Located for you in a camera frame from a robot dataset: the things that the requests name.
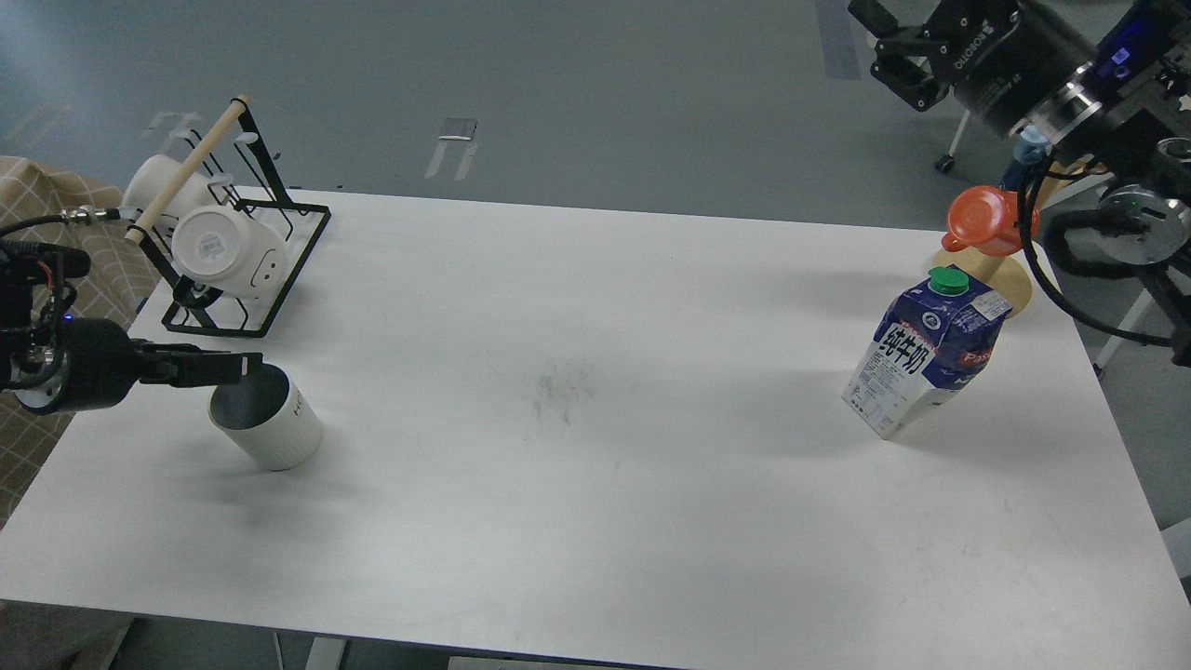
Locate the blue white milk carton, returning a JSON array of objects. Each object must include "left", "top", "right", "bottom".
[{"left": 838, "top": 264, "right": 1014, "bottom": 438}]

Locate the beige checkered cloth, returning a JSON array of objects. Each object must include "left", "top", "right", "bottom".
[{"left": 0, "top": 155, "right": 160, "bottom": 527}]

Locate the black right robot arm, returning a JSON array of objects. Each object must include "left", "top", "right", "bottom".
[{"left": 848, "top": 1, "right": 1187, "bottom": 368}]

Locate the white mug on rack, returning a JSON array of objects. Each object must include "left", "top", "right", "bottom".
[{"left": 170, "top": 205, "right": 289, "bottom": 300}]

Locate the wooden mug tree stand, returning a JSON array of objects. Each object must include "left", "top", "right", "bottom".
[{"left": 929, "top": 158, "right": 1109, "bottom": 317}]

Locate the orange plastic mug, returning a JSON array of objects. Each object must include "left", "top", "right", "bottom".
[{"left": 941, "top": 184, "right": 1024, "bottom": 258}]

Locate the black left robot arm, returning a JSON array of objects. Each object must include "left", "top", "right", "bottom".
[{"left": 1, "top": 207, "right": 263, "bottom": 415}]

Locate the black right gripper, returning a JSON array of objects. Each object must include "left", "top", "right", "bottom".
[{"left": 847, "top": 1, "right": 1095, "bottom": 133}]

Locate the white ribbed cup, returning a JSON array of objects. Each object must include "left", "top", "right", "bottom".
[{"left": 207, "top": 364, "right": 324, "bottom": 472}]

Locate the blue plastic mug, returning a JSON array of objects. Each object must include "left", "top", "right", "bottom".
[{"left": 1012, "top": 126, "right": 1050, "bottom": 165}]

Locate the black wire mug rack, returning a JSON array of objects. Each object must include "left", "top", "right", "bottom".
[{"left": 149, "top": 95, "right": 331, "bottom": 338}]

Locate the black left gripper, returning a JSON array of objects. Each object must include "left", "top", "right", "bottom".
[{"left": 14, "top": 318, "right": 264, "bottom": 415}]

